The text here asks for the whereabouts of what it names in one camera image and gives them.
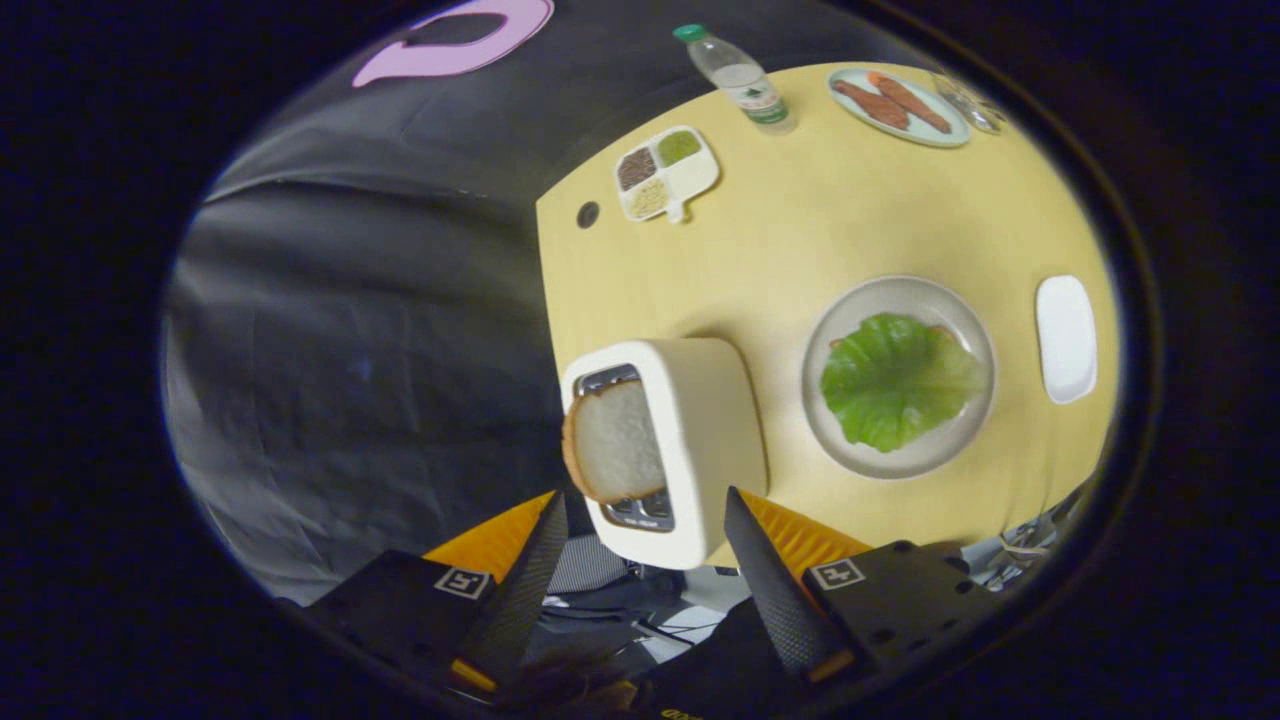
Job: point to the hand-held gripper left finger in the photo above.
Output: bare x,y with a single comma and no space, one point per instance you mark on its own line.
520,590

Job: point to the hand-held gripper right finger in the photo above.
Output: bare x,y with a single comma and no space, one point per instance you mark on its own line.
775,590

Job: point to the white bread slice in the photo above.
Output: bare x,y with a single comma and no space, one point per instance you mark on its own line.
620,445

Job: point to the green lettuce leaf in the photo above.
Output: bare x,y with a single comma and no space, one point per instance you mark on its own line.
895,385

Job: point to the white toaster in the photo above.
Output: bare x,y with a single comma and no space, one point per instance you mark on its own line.
715,440

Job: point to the white round plate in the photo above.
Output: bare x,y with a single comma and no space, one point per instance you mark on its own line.
900,295

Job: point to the black table grommet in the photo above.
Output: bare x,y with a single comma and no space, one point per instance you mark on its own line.
588,214

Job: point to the white rectangular plate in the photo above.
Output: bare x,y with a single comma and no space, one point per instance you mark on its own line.
1066,340

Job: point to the white divided condiment dish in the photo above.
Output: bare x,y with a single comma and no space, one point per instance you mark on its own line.
695,175

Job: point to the light blue round plate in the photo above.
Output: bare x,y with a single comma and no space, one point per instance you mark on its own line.
850,118

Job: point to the dark brown meat piece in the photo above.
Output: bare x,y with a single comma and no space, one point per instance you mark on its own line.
870,105

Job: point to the clear green-capped water bottle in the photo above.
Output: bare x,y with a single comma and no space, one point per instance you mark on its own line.
745,85

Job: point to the reddish brown meat piece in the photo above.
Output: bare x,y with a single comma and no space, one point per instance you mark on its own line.
915,103

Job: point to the clear glass utensil holder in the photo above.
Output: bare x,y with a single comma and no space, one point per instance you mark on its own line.
975,105

